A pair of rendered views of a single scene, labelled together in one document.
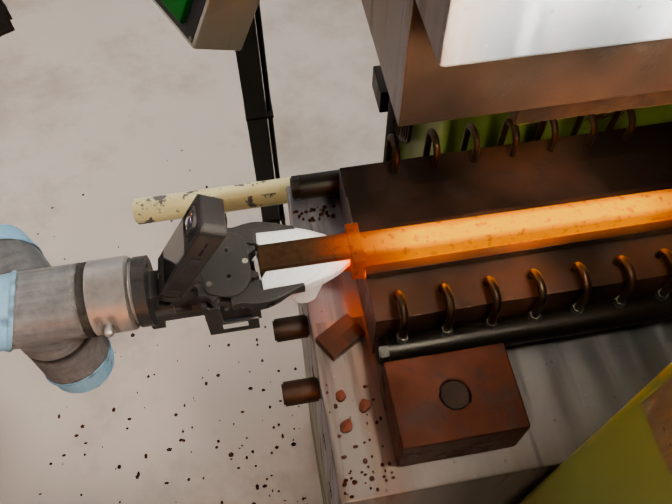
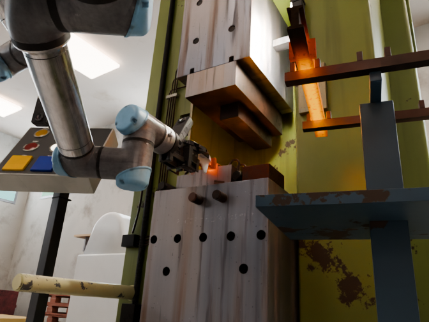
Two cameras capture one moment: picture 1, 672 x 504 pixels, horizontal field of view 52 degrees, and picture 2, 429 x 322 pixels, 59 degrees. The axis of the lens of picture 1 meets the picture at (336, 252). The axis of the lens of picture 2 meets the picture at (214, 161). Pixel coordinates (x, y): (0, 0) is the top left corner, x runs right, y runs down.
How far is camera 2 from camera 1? 1.34 m
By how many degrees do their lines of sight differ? 89
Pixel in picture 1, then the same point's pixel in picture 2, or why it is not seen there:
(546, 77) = (247, 90)
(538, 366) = not seen: hidden behind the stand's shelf
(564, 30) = (257, 61)
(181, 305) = (177, 153)
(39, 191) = not seen: outside the picture
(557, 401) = not seen: hidden behind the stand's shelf
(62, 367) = (150, 149)
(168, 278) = (180, 131)
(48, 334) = (156, 122)
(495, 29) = (253, 54)
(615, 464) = (305, 146)
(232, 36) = (94, 184)
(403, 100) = (235, 78)
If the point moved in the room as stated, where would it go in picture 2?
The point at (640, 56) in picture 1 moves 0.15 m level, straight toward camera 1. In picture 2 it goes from (254, 96) to (274, 74)
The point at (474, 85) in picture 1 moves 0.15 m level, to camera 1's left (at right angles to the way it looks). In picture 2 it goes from (241, 83) to (212, 61)
